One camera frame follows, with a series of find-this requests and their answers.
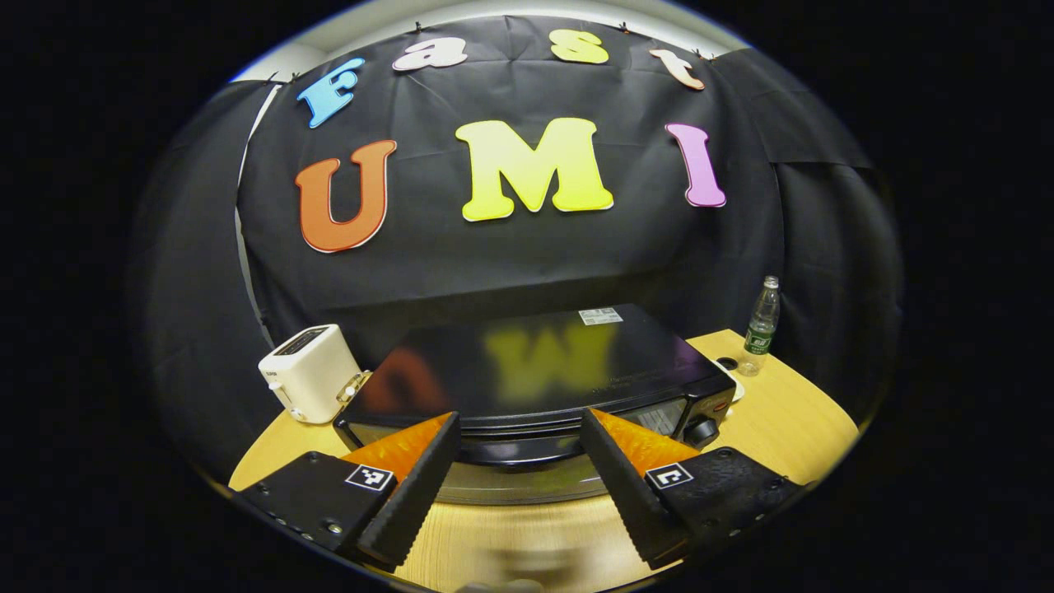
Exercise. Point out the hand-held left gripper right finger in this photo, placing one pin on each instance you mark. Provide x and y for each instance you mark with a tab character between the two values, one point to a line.
622	494

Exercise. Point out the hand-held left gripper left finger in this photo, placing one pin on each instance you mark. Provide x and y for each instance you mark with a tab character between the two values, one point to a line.
420	494

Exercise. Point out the black electric oven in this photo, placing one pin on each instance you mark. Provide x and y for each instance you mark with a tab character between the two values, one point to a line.
527	371

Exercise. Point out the small clear holder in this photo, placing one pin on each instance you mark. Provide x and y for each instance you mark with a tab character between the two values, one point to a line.
354	389

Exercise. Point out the white divided tray of beans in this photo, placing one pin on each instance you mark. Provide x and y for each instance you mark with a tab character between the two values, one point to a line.
739	389

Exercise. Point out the white toaster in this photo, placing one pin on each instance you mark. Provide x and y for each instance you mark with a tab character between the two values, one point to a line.
309	379

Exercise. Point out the dark bottle cap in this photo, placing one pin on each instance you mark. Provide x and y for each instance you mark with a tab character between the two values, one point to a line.
727	363

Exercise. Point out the clear plastic water bottle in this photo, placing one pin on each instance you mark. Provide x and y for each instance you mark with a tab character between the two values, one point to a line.
762	325

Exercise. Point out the black backdrop cloth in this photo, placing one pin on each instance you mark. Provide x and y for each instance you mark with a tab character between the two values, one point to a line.
510	263

